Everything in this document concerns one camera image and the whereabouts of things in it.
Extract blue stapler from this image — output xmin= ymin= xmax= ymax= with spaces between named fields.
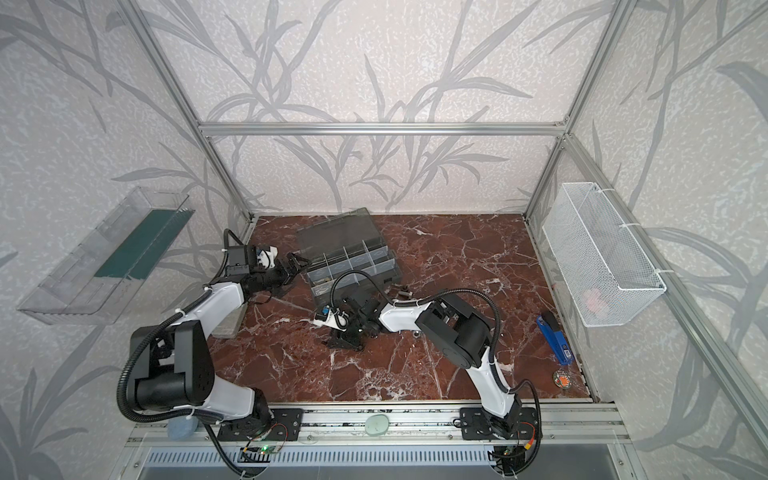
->
xmin=536 ymin=310 xmax=574 ymax=366

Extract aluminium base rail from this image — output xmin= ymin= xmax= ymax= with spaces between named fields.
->
xmin=125 ymin=403 xmax=631 ymax=448

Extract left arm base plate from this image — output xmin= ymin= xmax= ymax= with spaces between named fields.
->
xmin=217 ymin=408 xmax=304 ymax=442

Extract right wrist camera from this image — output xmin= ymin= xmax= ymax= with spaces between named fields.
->
xmin=312 ymin=306 xmax=348 ymax=331

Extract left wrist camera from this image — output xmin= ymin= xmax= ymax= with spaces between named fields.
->
xmin=224 ymin=245 xmax=278 ymax=277

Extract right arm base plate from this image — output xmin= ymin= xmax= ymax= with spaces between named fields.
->
xmin=453 ymin=407 xmax=538 ymax=441

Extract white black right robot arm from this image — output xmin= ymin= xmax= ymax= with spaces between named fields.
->
xmin=323 ymin=289 xmax=542 ymax=449

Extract clear plastic wall bin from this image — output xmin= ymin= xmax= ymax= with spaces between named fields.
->
xmin=17 ymin=187 xmax=195 ymax=325

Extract grey compartment organizer box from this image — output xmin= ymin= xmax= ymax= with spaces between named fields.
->
xmin=297 ymin=208 xmax=402 ymax=307

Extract small round orange object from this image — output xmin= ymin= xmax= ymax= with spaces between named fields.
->
xmin=552 ymin=369 xmax=573 ymax=390

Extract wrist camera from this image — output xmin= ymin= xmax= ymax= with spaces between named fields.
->
xmin=224 ymin=245 xmax=278 ymax=277
xmin=312 ymin=306 xmax=348 ymax=331

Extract green circuit board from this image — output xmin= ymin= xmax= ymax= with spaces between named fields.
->
xmin=239 ymin=443 xmax=284 ymax=464

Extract white wire mesh basket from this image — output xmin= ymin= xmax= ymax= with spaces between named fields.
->
xmin=543 ymin=182 xmax=667 ymax=328

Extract aluminium horizontal frame bar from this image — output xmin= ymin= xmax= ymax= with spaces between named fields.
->
xmin=199 ymin=122 xmax=565 ymax=137

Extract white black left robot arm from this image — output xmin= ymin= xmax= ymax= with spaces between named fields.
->
xmin=116 ymin=230 xmax=310 ymax=437

